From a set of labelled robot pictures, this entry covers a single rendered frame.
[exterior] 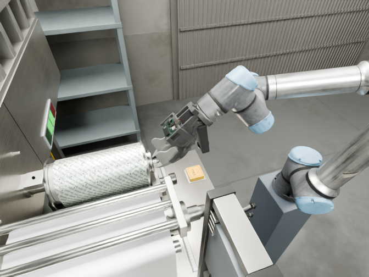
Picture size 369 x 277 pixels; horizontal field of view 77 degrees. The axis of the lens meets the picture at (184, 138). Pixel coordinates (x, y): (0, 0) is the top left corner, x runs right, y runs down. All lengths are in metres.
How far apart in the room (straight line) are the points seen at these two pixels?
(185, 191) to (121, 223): 0.69
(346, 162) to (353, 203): 1.73
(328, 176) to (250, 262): 0.56
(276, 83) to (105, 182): 0.57
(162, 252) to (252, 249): 0.13
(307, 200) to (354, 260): 1.39
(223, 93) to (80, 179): 0.43
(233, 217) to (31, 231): 0.32
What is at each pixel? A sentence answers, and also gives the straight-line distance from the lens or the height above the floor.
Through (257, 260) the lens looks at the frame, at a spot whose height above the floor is 1.44.
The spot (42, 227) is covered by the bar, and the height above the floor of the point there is 1.44.
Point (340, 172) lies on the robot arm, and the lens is 0.86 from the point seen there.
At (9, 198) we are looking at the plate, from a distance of 0.70.
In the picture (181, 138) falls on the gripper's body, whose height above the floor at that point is 1.36.
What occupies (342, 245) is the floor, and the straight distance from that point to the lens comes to 2.27.
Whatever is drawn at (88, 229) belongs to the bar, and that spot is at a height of 1.45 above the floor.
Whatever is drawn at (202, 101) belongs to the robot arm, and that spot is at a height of 1.45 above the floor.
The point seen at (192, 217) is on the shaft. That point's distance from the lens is 0.51.
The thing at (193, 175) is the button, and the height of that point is 0.92.
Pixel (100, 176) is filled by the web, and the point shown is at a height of 1.29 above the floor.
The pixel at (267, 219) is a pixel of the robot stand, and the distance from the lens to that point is 1.25.
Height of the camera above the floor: 1.79
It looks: 43 degrees down
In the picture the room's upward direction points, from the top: straight up
